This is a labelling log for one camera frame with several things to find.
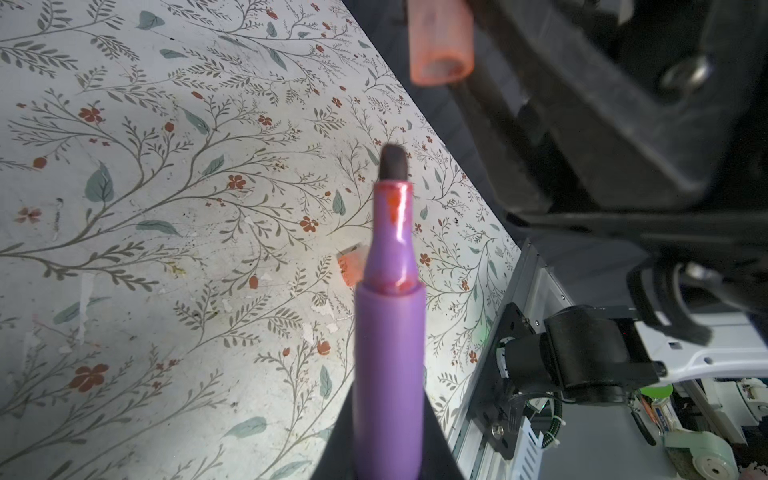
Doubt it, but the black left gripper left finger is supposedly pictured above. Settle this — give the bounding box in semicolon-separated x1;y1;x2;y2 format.
310;383;357;480

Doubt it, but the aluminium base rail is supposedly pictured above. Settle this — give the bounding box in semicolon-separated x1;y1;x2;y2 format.
449;243;571;479

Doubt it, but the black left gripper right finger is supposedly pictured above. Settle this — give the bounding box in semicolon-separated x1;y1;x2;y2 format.
419;394;464;480

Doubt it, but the purple marker pen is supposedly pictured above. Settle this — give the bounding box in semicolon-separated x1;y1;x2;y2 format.
353;144;426;479

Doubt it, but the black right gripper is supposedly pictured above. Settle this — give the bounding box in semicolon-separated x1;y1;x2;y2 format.
452;1;767;223

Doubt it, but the translucent pink pen cap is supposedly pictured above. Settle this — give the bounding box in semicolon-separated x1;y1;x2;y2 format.
406;0;475;87

